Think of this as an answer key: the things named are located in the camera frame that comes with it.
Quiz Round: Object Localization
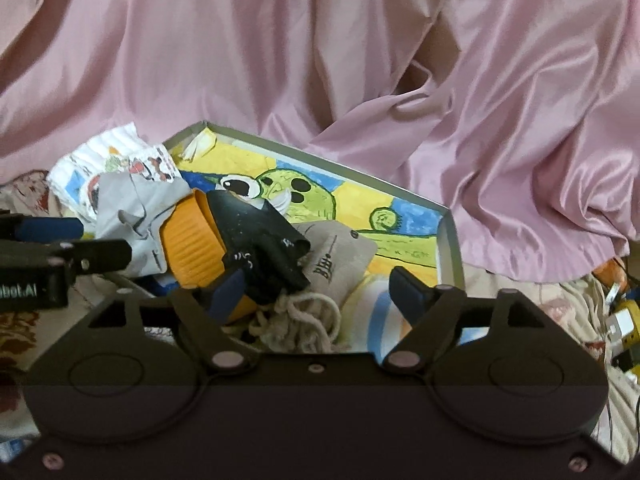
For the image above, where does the pink satin curtain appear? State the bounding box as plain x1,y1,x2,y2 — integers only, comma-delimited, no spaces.
0,0,640,281

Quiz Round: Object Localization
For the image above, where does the green cartoon painting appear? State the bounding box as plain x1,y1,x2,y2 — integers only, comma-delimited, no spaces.
172,130,446,281

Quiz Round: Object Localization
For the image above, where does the linen drawstring pouch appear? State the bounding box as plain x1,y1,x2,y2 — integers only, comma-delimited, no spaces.
222,220,377,356

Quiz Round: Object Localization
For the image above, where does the orange toy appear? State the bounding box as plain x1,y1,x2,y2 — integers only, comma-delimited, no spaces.
595,257,627,287

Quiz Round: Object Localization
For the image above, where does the orange-lidded jar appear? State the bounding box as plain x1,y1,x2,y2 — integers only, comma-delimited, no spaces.
159,189,251,323

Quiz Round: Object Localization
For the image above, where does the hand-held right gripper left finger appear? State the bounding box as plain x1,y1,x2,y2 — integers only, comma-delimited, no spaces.
75,267,261,373

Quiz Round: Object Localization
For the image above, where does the black sock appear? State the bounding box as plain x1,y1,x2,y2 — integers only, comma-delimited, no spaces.
205,189,312,306

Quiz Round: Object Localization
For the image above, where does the floral patterned blanket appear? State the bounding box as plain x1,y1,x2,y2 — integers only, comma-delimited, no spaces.
0,170,166,451

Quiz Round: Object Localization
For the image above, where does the striped sock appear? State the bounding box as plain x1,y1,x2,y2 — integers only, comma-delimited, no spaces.
340,275,501,356

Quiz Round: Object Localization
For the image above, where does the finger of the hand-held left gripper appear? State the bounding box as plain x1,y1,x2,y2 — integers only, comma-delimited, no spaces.
60,239,133,276
0,214,85,243

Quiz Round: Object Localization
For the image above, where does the grey shallow box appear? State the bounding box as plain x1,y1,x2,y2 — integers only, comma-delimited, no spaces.
162,120,468,301

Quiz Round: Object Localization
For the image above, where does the yellow plastic item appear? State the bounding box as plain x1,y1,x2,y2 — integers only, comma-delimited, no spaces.
607,305,640,361

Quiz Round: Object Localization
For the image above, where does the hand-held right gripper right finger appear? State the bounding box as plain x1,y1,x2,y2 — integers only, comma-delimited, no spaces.
382,266,571,376

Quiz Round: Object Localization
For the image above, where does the grey cloth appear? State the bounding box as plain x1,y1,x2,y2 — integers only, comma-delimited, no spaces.
95,172,193,278

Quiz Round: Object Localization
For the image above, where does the white printed diaper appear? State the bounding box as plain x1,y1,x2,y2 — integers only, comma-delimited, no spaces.
47,122,183,223

